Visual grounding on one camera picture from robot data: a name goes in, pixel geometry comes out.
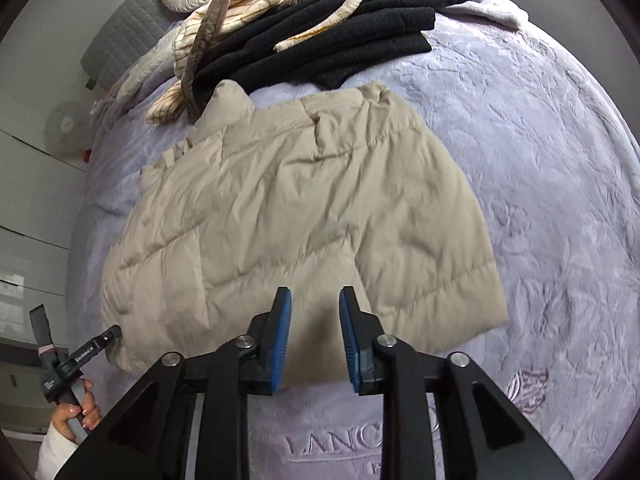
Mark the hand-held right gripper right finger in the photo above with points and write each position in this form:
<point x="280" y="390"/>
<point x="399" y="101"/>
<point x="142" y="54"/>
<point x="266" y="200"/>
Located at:
<point x="349" y="340"/>

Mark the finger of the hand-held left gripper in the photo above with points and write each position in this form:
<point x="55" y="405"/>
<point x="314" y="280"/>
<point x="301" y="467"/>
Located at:
<point x="42" y="332"/>
<point x="102" y="340"/>

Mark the person's left forearm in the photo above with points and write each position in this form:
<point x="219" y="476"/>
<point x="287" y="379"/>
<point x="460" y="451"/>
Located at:
<point x="52" y="452"/>

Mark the person's left hand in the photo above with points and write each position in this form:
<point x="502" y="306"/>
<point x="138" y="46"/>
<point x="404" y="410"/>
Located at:
<point x="62" y="417"/>

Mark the beige puffer jacket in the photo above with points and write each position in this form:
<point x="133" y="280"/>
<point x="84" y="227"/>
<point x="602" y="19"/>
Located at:
<point x="300" y="200"/>

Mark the small red box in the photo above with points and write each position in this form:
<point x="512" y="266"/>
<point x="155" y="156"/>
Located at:
<point x="86" y="155"/>

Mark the grey padded bed headboard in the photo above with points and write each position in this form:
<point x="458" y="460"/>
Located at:
<point x="125" y="35"/>

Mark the folded cream puffer jacket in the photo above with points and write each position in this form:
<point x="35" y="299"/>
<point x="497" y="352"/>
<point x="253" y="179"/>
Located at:
<point x="145" y="72"/>

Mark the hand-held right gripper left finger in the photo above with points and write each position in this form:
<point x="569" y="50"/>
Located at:
<point x="281" y="330"/>

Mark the light grey cloth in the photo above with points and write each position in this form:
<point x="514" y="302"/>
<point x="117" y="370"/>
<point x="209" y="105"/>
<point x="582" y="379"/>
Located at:
<point x="495" y="5"/>

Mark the white electric fan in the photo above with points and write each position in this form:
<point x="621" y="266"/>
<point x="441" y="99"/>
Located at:
<point x="67" y="127"/>

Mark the lilac embossed blanket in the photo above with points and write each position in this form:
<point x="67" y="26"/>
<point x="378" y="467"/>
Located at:
<point x="550" y="210"/>

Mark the folded black fleece garment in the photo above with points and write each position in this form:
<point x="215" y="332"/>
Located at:
<point x="350" y="35"/>

